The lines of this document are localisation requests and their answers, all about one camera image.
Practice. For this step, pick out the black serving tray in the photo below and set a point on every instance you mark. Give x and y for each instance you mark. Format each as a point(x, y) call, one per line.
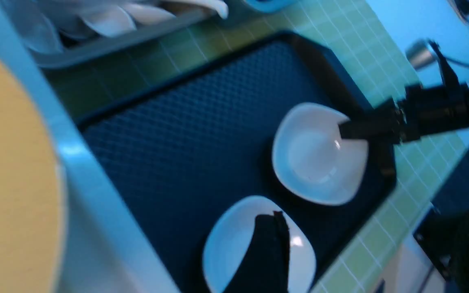
point(182, 153)

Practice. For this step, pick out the large white plastic tub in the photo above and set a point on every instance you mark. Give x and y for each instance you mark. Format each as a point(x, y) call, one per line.
point(105, 250)

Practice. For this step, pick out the white square dish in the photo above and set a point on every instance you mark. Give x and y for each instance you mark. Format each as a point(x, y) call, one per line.
point(311, 160)
point(230, 237)

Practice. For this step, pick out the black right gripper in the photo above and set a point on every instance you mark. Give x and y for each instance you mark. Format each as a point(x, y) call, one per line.
point(424, 111)

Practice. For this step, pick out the pile of white spoons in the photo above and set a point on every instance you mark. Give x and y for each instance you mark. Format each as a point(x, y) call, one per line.
point(39, 22)

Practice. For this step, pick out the blue chopstick bin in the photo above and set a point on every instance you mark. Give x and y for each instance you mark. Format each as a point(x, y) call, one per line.
point(268, 6)

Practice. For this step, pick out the stack of beige bowls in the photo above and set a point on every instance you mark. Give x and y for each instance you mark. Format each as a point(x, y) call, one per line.
point(32, 196)

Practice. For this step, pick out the grey spoon bin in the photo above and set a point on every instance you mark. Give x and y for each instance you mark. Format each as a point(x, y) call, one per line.
point(185, 15)

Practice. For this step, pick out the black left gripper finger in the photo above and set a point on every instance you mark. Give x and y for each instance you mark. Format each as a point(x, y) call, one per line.
point(265, 266)

